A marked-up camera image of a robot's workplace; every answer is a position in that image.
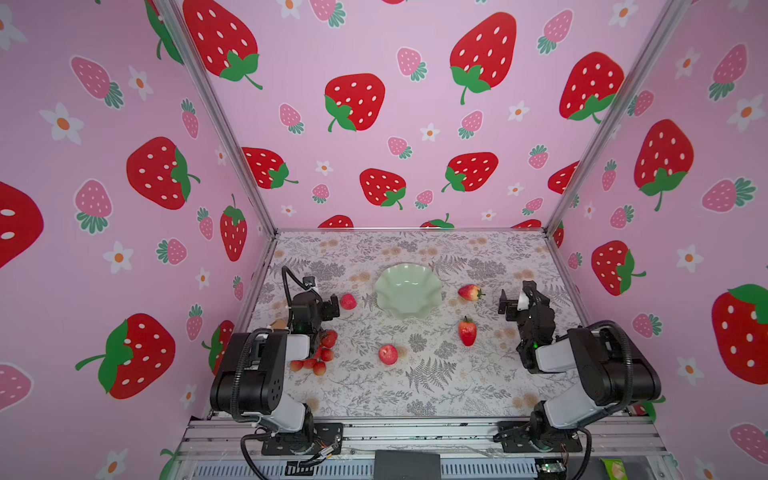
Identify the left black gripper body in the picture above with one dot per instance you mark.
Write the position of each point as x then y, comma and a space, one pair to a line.
316, 325

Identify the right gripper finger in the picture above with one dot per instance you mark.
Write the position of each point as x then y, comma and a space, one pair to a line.
507, 295
508, 309

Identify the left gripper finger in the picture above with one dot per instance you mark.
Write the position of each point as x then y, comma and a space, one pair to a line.
323, 325
331, 307

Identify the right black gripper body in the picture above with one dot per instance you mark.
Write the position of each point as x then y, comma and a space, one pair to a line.
522, 322

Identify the pink fake peach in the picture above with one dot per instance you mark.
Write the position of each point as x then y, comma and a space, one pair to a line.
348, 302

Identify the red lychee bunch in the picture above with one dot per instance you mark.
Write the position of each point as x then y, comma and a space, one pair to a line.
317, 363

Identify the fake strawberry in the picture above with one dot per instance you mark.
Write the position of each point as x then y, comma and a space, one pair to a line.
470, 292
467, 331

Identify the fake strawberry front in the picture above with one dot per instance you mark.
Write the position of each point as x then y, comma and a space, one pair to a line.
467, 331

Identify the red yellow fake apple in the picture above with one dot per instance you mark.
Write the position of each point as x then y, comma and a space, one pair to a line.
388, 354

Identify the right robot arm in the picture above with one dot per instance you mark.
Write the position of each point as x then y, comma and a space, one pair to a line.
612, 375

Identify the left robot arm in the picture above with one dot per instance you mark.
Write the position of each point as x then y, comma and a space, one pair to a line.
250, 381

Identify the light green fruit bowl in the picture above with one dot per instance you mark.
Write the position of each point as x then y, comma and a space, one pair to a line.
408, 290

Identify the green circuit board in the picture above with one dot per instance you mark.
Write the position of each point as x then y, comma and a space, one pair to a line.
550, 469

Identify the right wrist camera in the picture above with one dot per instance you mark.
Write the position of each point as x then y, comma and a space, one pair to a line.
527, 296

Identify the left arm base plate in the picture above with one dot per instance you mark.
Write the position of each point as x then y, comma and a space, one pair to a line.
308, 441

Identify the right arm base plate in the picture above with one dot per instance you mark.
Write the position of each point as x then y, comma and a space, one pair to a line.
525, 437

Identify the aluminium rail frame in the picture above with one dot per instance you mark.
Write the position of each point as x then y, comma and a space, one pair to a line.
220, 448

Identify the black box on rail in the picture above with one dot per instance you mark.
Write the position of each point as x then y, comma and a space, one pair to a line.
406, 465

